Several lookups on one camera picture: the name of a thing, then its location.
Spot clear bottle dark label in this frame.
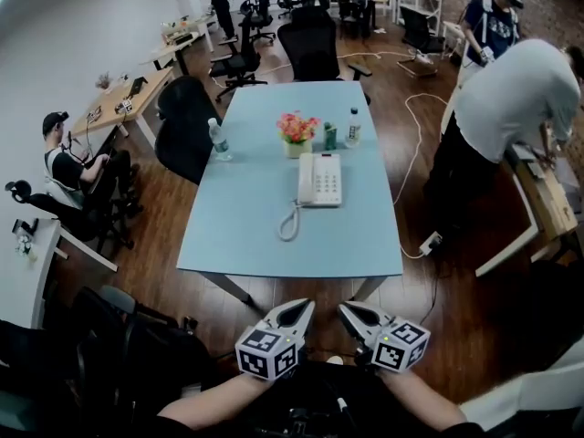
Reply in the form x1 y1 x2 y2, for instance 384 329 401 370
343 107 363 150

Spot black padded chair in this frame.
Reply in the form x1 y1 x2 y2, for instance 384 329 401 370
0 284 218 438

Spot wooden desk white legs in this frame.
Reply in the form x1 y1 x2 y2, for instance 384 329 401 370
69 66 178 151

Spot wooden desk black legs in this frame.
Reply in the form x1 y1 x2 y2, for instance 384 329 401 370
138 31 203 76

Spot person's black clothing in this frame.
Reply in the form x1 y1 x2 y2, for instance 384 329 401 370
154 358 487 438

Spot white floor cable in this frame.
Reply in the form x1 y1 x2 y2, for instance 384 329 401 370
392 92 452 205

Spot black office chair with armrests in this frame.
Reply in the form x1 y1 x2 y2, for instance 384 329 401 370
208 10 269 103

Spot desk with white frame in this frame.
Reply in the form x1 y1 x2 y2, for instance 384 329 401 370
474 141 581 278

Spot white power strip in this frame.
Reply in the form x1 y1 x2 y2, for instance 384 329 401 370
418 231 444 256

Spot black round-back office chair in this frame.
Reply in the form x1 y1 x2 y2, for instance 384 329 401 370
153 76 224 186

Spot black swivel chair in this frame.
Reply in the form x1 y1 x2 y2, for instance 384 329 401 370
5 179 143 251

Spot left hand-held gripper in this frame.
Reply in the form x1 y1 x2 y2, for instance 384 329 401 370
235 298 317 381

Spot clear bottle green label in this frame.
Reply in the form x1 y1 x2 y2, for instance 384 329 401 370
207 117 234 162

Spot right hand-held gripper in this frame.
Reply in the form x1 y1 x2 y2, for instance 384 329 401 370
338 301 432 374

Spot black mesh high-back office chair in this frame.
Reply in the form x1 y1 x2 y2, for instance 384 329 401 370
276 6 374 84

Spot white looped cord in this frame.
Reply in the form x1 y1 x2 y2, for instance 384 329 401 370
277 198 305 243

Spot person's right forearm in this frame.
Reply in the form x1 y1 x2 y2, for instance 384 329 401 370
378 366 467 433

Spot person's left forearm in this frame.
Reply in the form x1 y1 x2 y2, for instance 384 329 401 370
157 370 275 431

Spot black chair with white base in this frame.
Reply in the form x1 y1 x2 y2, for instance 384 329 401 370
395 5 447 78

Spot potted pink orange flowers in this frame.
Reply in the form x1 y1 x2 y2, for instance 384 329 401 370
276 110 322 160

